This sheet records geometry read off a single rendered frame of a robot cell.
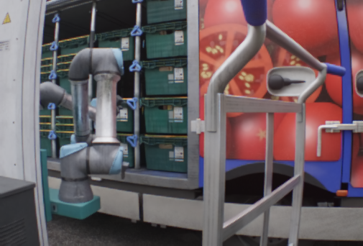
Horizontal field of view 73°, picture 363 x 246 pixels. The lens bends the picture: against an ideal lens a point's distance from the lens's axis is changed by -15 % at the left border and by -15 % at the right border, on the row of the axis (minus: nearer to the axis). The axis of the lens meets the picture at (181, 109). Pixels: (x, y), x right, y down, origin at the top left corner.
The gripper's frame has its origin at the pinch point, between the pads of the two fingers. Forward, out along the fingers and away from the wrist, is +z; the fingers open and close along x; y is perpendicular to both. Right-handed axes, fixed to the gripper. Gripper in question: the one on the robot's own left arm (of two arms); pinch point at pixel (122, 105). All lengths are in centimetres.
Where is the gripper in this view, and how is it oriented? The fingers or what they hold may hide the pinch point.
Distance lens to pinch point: 202.2
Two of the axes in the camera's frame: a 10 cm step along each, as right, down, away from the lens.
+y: -6.8, -6.8, 2.8
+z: 3.7, 0.1, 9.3
